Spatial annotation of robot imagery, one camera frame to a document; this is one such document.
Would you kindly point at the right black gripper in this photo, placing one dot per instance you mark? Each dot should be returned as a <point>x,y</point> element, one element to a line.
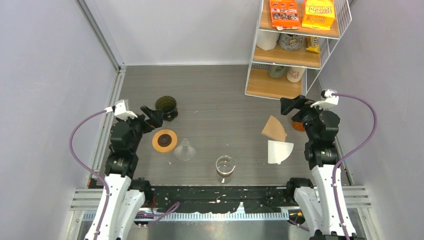
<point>289,105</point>

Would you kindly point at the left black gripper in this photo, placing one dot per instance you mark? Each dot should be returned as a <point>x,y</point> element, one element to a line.
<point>155,116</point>

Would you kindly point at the wooden ring dripper holder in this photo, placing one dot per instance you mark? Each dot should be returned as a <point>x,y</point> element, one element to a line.
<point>164,141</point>

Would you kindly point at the clear glass dripper cone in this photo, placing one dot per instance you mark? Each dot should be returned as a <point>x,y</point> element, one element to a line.
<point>184,151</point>

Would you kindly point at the white paper coffee filter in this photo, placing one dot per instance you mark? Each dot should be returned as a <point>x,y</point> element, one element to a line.
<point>278,151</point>

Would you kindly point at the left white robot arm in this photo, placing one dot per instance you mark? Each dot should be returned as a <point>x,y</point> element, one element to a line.
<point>122,196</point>

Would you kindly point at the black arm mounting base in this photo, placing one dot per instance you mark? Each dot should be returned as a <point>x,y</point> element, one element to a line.
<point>219,199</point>

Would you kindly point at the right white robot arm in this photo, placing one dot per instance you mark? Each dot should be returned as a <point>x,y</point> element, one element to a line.
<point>321,200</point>

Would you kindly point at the dark green glass dripper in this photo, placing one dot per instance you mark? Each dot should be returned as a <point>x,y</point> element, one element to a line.
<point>168,105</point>

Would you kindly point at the brown paper coffee filter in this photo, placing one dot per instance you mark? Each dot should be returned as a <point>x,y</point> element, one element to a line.
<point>274,130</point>

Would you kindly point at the glass beaker with coffee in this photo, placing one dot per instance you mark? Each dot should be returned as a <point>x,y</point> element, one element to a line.
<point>225,167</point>

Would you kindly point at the orange glass carafe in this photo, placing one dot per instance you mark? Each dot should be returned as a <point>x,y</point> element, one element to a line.
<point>298,126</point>

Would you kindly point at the white printed cup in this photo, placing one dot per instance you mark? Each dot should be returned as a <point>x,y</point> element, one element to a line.
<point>294,74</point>

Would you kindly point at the grey green cup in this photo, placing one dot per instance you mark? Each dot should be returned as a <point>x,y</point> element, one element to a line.
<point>276,71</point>

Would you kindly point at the grey printed mug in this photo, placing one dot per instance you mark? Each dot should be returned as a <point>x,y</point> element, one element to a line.
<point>291,42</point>

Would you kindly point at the yellow snack packet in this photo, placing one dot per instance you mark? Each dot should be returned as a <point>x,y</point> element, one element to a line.
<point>313,44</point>

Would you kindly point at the orange snack box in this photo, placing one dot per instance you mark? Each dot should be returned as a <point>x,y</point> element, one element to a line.
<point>284,14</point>

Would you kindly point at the yellow scrub daddy box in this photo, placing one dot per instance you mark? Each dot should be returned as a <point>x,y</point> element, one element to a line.
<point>318,14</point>

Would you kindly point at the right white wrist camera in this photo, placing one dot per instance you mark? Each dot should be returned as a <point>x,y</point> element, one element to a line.
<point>328,100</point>

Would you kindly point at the white wire wooden shelf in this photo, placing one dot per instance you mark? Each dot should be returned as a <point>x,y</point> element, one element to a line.
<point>260,84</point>

